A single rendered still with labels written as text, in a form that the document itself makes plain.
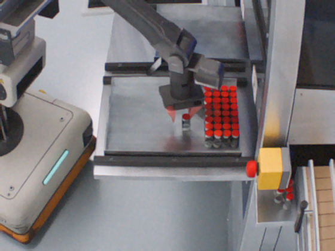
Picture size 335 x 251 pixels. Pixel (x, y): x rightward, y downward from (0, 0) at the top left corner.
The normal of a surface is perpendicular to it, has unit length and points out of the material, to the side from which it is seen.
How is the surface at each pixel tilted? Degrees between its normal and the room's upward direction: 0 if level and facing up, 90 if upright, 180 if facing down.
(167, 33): 48
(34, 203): 90
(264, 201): 0
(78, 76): 0
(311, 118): 90
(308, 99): 90
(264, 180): 90
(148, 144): 0
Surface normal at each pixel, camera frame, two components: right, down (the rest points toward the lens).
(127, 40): 0.00, -0.67
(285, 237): -0.02, 0.74
